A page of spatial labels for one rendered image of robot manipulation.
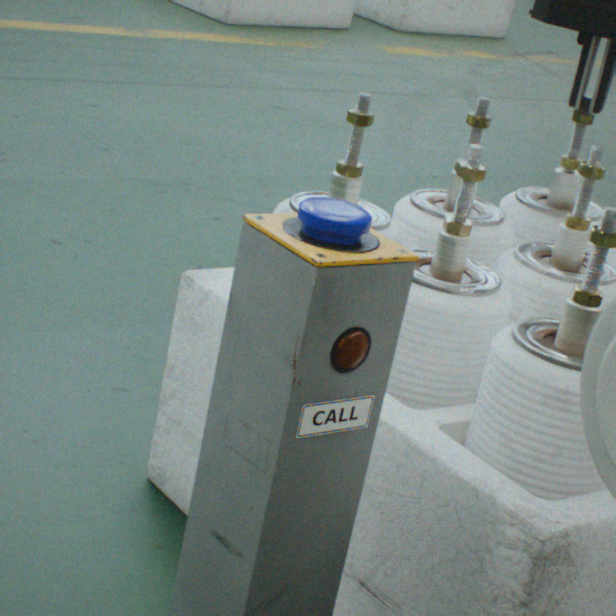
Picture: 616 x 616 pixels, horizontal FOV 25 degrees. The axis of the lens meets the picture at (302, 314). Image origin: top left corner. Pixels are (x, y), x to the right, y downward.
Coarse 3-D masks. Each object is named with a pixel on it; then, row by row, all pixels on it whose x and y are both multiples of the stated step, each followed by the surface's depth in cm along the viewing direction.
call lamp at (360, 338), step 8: (352, 336) 74; (360, 336) 74; (344, 344) 74; (352, 344) 74; (360, 344) 74; (336, 352) 74; (344, 352) 74; (352, 352) 74; (360, 352) 74; (336, 360) 74; (344, 360) 74; (352, 360) 74; (360, 360) 75; (344, 368) 74
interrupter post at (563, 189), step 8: (560, 168) 115; (560, 176) 114; (568, 176) 114; (576, 176) 114; (552, 184) 115; (560, 184) 114; (568, 184) 114; (576, 184) 114; (552, 192) 115; (560, 192) 114; (568, 192) 114; (576, 192) 115; (552, 200) 115; (560, 200) 114; (568, 200) 114; (560, 208) 115; (568, 208) 115
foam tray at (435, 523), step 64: (192, 320) 104; (192, 384) 104; (192, 448) 105; (384, 448) 87; (448, 448) 85; (384, 512) 88; (448, 512) 83; (512, 512) 79; (576, 512) 80; (384, 576) 88; (448, 576) 83; (512, 576) 79; (576, 576) 81
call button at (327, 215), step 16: (304, 208) 74; (320, 208) 74; (336, 208) 74; (352, 208) 75; (304, 224) 74; (320, 224) 73; (336, 224) 73; (352, 224) 73; (368, 224) 74; (336, 240) 73; (352, 240) 74
